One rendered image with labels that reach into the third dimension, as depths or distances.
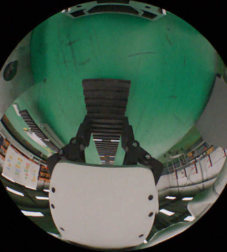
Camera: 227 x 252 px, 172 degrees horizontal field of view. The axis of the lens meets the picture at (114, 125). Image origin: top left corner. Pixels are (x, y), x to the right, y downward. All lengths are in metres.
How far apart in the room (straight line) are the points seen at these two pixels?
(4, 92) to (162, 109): 0.26
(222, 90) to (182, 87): 0.15
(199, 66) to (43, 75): 0.27
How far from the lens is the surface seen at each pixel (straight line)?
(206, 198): 0.48
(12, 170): 3.10
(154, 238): 0.55
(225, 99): 0.26
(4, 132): 1.61
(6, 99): 0.15
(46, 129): 0.24
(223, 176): 0.40
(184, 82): 0.16
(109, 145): 0.17
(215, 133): 0.27
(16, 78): 0.16
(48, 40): 0.15
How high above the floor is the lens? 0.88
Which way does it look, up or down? 42 degrees down
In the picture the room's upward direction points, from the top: 180 degrees clockwise
